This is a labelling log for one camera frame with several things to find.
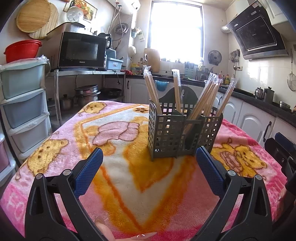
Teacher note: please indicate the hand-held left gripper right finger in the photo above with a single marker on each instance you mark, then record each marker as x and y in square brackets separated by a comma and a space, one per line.
[209, 170]

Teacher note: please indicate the hanging kitchen utensils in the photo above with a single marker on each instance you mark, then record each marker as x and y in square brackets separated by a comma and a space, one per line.
[235, 59]

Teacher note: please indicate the black kitchen countertop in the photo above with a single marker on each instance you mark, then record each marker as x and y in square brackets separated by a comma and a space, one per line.
[249, 96]

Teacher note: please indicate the black range hood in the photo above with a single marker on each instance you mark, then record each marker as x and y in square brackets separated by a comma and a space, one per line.
[254, 37]

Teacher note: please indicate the small steel pot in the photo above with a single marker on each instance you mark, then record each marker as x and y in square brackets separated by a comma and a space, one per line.
[66, 102]

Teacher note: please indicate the small wall fan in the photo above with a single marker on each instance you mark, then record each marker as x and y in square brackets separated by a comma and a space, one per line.
[214, 57]

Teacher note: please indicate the teal knife rack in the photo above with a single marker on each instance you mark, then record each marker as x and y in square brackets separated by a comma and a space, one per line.
[190, 69]

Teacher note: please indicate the grey plastic utensil holder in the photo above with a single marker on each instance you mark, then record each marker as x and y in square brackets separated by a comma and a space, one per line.
[166, 141]

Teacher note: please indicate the silver exhaust duct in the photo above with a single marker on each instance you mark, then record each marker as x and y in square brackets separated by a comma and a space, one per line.
[224, 29]

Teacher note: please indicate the steel kettle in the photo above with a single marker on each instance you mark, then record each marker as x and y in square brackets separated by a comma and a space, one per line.
[259, 93]

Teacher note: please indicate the pile of chopsticks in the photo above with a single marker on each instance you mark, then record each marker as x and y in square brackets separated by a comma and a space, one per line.
[153, 92]

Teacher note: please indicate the wooden cutting board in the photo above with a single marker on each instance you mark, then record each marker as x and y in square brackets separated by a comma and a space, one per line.
[152, 59]

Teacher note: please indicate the fruit wall poster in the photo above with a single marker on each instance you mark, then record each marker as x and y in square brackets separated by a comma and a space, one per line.
[89, 10]

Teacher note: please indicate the row of condiment bottles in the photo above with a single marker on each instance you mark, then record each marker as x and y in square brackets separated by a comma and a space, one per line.
[224, 78]

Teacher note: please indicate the white water heater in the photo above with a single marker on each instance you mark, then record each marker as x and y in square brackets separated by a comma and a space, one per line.
[124, 5]

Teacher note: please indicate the black microwave oven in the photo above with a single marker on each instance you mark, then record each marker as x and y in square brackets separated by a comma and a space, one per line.
[78, 49]

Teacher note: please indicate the red plastic basin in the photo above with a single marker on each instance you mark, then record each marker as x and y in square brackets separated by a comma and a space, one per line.
[20, 52]

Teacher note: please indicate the black wok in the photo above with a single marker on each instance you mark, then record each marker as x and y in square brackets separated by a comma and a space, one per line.
[111, 92]

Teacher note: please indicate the person's right hand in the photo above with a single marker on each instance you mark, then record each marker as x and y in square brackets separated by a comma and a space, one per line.
[282, 198]

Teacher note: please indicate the black electric kettle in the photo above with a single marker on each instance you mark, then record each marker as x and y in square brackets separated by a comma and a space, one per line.
[104, 41]

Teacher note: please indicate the round bamboo tray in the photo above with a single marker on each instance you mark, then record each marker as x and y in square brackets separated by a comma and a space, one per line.
[33, 15]

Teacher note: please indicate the blue plastic crate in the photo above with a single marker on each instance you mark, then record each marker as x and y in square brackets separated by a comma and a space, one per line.
[114, 64]

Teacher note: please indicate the yellow countertop containers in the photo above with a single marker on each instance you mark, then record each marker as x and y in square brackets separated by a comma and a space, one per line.
[136, 69]

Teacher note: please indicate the grey-blue small appliance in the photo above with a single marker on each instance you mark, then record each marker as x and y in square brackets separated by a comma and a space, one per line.
[111, 53]

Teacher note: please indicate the pink printed blanket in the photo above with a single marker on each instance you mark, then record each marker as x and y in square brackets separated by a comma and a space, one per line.
[143, 180]

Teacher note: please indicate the metal kitchen rack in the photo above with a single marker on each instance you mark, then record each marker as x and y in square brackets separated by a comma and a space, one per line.
[87, 72]

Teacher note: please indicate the white lower kitchen cabinets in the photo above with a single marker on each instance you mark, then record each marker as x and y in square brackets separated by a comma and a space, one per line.
[252, 120]

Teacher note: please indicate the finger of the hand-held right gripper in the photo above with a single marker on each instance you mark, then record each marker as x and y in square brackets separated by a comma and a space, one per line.
[275, 150]
[286, 142]

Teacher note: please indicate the white upper cabinet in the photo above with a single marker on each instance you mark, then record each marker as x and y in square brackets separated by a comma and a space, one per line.
[281, 10]

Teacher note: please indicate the round straw mat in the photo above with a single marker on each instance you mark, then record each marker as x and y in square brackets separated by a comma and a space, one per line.
[53, 25]

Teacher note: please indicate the blue plastic basket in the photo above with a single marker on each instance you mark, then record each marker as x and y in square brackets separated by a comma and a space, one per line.
[161, 85]

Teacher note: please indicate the dark metal pot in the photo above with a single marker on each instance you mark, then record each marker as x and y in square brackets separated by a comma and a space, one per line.
[268, 95]

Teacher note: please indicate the white plastic dome cover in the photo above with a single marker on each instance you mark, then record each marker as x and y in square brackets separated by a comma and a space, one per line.
[74, 14]

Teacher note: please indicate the pastel plastic drawer cabinet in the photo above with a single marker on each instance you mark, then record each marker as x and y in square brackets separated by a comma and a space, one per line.
[3, 157]
[24, 104]

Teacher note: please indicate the steel steamer pot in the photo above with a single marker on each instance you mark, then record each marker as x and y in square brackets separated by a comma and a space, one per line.
[87, 95]

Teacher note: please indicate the window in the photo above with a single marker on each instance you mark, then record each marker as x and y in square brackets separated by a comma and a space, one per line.
[175, 30]

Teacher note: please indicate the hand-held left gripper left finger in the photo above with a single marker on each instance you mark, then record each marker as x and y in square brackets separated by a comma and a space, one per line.
[89, 171]

